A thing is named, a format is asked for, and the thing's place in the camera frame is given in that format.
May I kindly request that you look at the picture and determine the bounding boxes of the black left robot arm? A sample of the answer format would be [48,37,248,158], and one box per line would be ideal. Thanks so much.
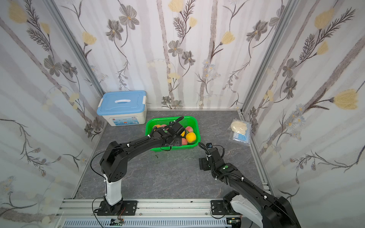
[99,117,185,207]

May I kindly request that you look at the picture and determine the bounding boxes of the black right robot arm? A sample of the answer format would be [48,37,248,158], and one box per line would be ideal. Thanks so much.
[198,142,300,228]

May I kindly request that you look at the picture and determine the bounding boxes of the green plastic perforated basket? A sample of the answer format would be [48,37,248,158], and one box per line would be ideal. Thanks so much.
[145,116,201,152]

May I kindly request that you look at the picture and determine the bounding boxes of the blue face mask pack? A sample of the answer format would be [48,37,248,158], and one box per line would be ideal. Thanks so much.
[229,132,251,145]

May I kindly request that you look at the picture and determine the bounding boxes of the clear bag of white gloves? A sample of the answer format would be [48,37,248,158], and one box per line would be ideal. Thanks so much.
[228,119,251,135]

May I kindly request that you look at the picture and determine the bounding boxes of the blue lid storage box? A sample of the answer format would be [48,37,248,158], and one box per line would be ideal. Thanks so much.
[97,90,147,126]

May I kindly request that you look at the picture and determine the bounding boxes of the small green circuit board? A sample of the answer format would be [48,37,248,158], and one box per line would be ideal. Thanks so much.
[109,218,125,226]

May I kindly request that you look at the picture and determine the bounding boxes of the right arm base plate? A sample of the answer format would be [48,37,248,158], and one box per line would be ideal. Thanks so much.
[210,200,236,216]

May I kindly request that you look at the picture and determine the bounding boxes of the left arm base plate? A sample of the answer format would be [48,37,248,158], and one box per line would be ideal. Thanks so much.
[94,200,138,216]

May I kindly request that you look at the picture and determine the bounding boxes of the aluminium front rail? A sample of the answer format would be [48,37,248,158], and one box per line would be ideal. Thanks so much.
[56,199,221,218]

